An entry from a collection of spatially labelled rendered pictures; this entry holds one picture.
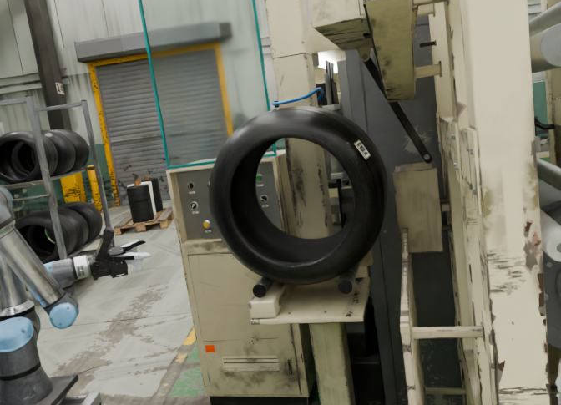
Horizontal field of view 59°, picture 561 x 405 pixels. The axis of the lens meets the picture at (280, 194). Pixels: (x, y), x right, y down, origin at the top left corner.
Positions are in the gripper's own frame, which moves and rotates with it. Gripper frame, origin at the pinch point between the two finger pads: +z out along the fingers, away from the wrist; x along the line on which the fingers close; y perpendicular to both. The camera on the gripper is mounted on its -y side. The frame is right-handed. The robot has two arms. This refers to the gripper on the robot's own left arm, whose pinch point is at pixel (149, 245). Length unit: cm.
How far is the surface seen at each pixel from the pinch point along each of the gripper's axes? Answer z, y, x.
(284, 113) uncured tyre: 43, -43, 28
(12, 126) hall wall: -140, 48, -1061
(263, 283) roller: 31.0, 10.7, 28.5
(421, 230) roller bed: 89, 3, 35
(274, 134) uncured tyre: 39, -37, 30
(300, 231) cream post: 57, 6, 3
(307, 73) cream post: 65, -52, 1
